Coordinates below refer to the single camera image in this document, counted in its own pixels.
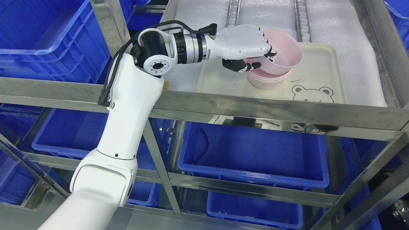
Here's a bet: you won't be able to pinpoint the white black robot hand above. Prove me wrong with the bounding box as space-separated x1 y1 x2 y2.
203 24 277 73

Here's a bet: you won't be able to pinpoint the pink plastic bowl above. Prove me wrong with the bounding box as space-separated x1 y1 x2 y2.
245 29 303 78

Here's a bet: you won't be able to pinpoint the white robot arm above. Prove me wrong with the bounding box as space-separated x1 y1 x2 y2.
39 28 203 230

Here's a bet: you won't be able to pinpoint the steel shelf rack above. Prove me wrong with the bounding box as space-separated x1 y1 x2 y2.
0 0 409 230

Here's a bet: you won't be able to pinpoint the stacked pink bowls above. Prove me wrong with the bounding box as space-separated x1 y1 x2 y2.
245 57 295 90

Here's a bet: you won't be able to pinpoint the cream bear tray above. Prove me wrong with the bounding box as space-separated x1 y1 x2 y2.
196 43 347 104

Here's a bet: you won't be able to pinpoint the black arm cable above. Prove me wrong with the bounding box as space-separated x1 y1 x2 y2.
97 20 218 107

